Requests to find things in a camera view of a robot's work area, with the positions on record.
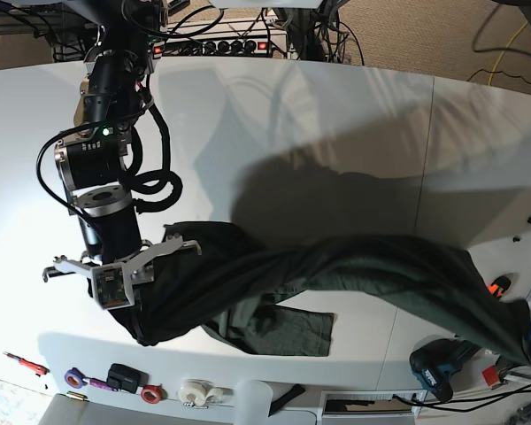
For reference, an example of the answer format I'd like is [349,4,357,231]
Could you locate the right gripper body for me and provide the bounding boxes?
[42,234,202,309]

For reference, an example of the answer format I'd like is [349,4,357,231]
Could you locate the dark green t-shirt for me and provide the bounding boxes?
[112,221,531,365]

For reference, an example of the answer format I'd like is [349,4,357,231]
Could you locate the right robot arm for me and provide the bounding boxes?
[43,1,197,310]

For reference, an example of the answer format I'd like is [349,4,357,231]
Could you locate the purple tape roll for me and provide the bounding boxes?
[64,367,86,389]

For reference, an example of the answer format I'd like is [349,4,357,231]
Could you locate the red black screwdriver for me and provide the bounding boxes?
[3,352,50,377]

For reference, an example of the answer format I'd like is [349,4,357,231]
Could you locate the red tape roll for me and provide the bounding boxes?
[140,385,163,405]

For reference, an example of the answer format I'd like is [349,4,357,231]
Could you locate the clear tape dispenser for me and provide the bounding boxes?
[176,380,233,408]

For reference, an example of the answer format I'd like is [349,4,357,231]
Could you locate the white paper roll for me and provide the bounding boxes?
[234,380,273,425]

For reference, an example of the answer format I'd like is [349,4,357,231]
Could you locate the black power strip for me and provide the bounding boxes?
[163,39,287,58]

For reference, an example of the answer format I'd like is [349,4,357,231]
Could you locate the red square tag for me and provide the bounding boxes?
[481,366,500,387]

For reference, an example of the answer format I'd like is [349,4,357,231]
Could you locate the orange black utility knife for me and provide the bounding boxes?
[488,275,512,298]

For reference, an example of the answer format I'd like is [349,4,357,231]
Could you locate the black action camera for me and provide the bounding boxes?
[106,363,142,394]

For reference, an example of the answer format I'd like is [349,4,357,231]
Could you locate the teal black cordless drill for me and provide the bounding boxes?
[409,338,481,403]

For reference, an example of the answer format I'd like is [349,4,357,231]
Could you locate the yellow cable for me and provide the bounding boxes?
[488,9,531,86]

